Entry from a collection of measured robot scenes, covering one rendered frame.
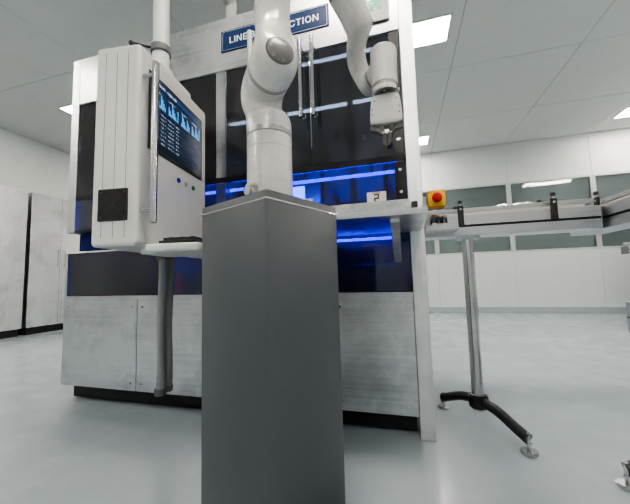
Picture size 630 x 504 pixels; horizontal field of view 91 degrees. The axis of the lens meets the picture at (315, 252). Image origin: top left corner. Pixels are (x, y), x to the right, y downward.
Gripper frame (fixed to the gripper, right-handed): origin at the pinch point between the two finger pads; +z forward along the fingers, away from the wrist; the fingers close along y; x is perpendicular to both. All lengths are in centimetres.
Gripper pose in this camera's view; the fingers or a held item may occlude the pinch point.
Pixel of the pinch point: (387, 141)
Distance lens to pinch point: 108.0
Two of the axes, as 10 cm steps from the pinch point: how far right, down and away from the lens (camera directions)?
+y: -9.6, 0.5, 2.6
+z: 0.3, 10.0, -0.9
